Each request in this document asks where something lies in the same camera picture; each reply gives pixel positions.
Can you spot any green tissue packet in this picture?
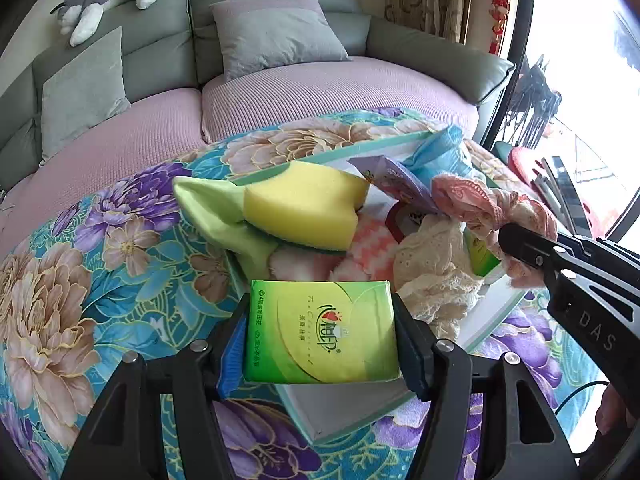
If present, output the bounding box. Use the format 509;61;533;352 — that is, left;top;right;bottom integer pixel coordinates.
465;232;502;278
243;280;401;385

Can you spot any person's right hand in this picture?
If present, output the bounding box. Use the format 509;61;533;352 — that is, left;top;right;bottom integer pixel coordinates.
596;384;638;436

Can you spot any pink sofa seat cover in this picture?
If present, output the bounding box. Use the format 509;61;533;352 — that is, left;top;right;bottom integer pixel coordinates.
200;55;480;145
0;87;203;241

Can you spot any grey and pink pillow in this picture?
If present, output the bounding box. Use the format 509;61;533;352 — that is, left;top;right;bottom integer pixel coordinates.
209;0;349;83

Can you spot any teal cardboard box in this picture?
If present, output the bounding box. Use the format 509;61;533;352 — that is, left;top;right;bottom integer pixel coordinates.
227;130;531;445

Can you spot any yellow green sponge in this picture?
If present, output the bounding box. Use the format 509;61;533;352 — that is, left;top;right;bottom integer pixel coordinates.
242;162;371;252

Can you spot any light blue patterned cloth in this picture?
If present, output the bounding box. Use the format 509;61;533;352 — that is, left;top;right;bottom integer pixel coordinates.
400;124;476;191

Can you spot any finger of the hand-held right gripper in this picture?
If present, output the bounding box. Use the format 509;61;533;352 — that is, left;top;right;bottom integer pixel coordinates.
499;222;640;287

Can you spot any cream lace cloth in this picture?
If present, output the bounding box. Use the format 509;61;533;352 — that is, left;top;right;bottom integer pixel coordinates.
392;217;486;341

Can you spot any red hanging decoration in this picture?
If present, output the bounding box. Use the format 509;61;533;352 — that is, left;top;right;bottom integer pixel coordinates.
487;0;523;56

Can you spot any pink striped fuzzy sock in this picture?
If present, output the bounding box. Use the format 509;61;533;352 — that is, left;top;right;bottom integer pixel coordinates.
270;217;401;283

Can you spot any purple packet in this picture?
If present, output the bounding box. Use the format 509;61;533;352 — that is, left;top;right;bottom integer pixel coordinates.
347;155;438;218

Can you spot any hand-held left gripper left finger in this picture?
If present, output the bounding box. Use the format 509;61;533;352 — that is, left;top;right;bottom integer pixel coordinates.
60;292;251;480

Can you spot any plain grey pillow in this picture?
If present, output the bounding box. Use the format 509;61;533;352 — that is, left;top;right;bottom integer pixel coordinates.
40;25;132;163

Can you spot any floral printed blanket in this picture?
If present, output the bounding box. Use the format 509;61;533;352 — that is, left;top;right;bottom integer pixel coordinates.
0;107;616;480

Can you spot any black cable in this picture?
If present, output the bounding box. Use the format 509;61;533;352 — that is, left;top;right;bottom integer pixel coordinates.
552;380;613;416

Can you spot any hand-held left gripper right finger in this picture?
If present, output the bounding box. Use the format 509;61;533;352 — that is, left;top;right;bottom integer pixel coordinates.
391;291;581;480

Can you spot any red plastic stool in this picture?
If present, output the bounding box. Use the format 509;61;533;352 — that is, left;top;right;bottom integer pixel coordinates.
507;146;608;231

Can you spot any green cloth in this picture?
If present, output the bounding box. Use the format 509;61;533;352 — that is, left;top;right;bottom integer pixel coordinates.
172;176;281;281

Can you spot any red white packet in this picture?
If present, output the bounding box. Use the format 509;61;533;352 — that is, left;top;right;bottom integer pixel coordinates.
386;204;428;243

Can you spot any clothes drying rack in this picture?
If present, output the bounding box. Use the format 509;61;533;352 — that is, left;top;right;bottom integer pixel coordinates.
502;52;563;148

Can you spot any pink lace cloth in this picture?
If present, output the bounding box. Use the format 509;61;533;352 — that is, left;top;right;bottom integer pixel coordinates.
431;175;558;288

